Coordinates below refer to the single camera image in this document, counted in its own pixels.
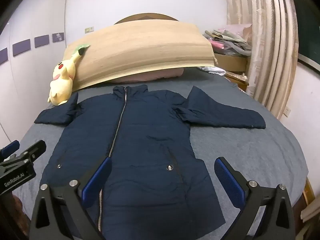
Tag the person's left forearm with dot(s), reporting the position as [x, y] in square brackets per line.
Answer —
[13, 205]

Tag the navy blue padded jacket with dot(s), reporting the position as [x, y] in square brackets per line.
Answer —
[145, 135]

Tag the beige wooden headboard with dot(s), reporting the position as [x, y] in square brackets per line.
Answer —
[140, 50]

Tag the dark wooden headboard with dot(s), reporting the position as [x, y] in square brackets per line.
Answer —
[146, 16]

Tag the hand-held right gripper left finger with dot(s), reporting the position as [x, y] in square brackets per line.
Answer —
[98, 180]

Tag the pile of clothes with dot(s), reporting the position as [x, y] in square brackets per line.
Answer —
[225, 40]

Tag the light wooden bedside cabinet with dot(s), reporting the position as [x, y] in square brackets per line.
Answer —
[232, 62]

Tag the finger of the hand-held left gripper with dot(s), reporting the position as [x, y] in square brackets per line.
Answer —
[10, 148]
[33, 149]

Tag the wall switch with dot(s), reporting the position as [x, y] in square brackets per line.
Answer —
[89, 29]

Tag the beige patterned curtain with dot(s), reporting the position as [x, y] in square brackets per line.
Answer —
[270, 55]

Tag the yellow plush toy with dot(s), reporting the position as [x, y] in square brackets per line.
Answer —
[61, 85]

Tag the wall outlet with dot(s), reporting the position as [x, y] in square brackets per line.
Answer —
[287, 112]

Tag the pink pillow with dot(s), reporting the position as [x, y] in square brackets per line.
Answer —
[155, 76]

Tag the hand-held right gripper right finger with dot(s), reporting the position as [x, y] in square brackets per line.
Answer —
[227, 180]

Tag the dark window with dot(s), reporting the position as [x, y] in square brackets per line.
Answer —
[310, 30]

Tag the light wooden board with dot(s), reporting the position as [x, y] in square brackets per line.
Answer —
[311, 210]

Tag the purple wall tile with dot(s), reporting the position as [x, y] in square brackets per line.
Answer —
[58, 37]
[21, 48]
[42, 41]
[3, 56]

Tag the bed with grey sheet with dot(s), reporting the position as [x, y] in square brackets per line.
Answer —
[250, 155]

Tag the white cloth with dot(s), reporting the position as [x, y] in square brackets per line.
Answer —
[212, 70]

